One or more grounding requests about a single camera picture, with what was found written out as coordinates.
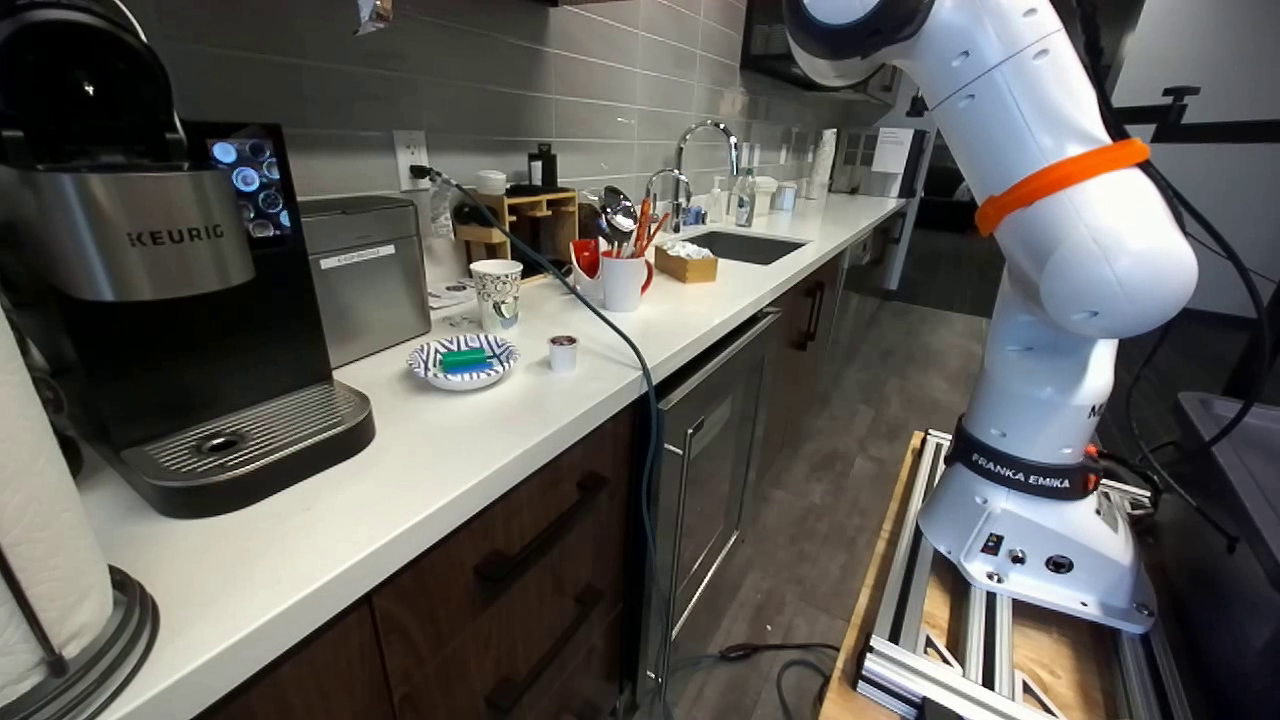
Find wooden box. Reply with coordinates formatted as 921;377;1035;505
653;239;724;288

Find stainless dishwasher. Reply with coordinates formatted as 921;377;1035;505
653;313;786;642

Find orange stirrer stick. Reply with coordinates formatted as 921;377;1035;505
629;196;670;260

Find sink basin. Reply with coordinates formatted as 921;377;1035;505
683;229;808;266

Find paper cup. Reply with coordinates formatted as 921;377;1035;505
467;257;527;333

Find green coffee pod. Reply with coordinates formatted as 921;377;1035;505
438;344;496;377

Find blue patterned plate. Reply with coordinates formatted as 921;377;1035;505
404;329;522;397

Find wooden organizer rack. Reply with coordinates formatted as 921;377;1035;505
454;187;584;281

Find black canister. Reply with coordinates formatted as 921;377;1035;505
525;140;561;196

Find chrome faucet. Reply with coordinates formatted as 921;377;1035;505
670;116;746;232

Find dark wood lower cabinets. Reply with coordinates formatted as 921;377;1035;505
195;410;646;720

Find stainless steel box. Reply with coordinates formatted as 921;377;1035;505
297;191;438;373

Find wooden board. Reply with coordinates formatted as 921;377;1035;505
817;429;933;720

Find black microwave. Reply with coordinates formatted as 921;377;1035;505
741;0;902;98

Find black Keurig coffee machine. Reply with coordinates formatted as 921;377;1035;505
0;0;380;519

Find black tripod stand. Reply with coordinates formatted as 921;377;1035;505
1150;78;1207;146

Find black paper towel holder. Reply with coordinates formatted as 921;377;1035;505
0;563;165;720

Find dark desk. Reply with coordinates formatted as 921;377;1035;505
1171;386;1280;591

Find white paper towel roll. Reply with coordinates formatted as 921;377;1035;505
0;313;122;694

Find white mug red handle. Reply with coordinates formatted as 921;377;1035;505
584;247;661;316

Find black power cable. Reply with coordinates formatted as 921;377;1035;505
410;160;844;720

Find white wall outlet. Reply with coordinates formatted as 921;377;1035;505
394;129;434;191

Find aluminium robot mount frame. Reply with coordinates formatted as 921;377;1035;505
857;425;1198;720

